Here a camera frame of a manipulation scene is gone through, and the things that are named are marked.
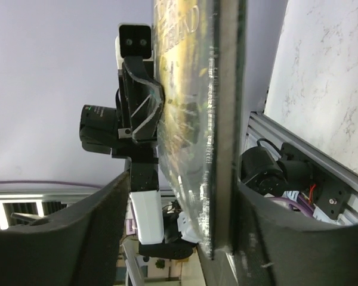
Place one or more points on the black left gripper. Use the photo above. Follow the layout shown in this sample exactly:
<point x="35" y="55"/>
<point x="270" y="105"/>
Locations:
<point x="139" y="101"/>

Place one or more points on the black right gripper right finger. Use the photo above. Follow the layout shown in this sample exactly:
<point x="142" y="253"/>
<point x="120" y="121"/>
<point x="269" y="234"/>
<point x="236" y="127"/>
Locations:
<point x="275" y="246"/>

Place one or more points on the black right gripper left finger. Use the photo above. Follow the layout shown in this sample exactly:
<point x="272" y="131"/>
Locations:
<point x="78" y="245"/>

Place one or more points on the green forest cover book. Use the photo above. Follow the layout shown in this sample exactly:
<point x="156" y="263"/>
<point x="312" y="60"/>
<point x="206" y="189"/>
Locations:
<point x="199" y="52"/>

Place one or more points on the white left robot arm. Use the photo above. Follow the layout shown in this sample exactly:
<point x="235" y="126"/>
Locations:
<point x="158" y="231"/>

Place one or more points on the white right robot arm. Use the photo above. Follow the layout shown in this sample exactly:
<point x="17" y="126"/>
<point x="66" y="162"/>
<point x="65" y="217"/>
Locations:
<point x="264" y="175"/>

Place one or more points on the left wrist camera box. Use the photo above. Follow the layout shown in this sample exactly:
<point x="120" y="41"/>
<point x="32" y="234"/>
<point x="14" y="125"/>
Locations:
<point x="133" y="40"/>

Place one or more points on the aluminium frame rail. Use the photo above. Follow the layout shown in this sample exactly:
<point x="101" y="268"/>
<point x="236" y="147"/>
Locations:
<point x="316" y="167"/>

